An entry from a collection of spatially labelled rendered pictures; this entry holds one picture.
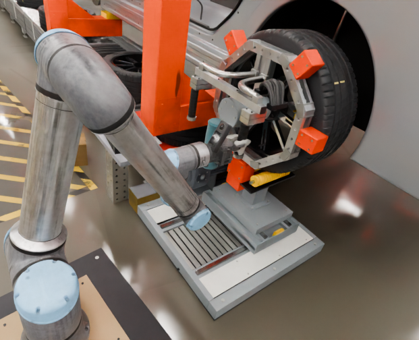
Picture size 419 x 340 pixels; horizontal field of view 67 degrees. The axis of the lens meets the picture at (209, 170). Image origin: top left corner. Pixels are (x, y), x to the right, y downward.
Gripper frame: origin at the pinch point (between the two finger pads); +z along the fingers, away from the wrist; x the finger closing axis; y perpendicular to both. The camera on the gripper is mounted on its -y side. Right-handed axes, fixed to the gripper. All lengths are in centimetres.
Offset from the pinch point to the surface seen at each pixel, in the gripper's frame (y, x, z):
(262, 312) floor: 83, 32, 7
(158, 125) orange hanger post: 24, -59, -3
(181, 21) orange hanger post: -28, -60, 6
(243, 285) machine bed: 75, 19, 4
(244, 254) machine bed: 75, 5, 17
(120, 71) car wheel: 33, -161, 20
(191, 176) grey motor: 50, -41, 10
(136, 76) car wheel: 33, -151, 29
